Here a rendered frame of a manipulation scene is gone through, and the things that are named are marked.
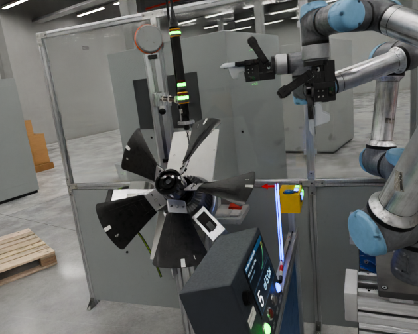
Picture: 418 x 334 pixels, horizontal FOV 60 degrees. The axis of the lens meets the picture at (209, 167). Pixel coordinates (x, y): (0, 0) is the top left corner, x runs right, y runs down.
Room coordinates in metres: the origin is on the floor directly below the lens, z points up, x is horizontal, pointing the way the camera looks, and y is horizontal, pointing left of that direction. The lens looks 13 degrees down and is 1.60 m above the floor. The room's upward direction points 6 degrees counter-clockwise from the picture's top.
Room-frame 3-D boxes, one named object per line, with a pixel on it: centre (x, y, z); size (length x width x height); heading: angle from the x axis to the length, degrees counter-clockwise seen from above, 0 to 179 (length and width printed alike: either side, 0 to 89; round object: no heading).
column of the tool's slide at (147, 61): (2.18, 0.26, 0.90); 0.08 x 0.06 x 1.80; 105
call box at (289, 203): (1.64, -0.37, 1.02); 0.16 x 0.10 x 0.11; 160
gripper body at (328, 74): (1.07, -0.34, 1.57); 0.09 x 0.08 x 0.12; 70
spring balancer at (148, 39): (2.18, 0.26, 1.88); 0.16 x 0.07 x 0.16; 105
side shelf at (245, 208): (2.04, -0.01, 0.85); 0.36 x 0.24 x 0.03; 70
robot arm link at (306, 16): (1.07, -0.34, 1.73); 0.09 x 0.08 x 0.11; 19
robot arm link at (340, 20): (0.98, -0.39, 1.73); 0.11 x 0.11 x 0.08; 19
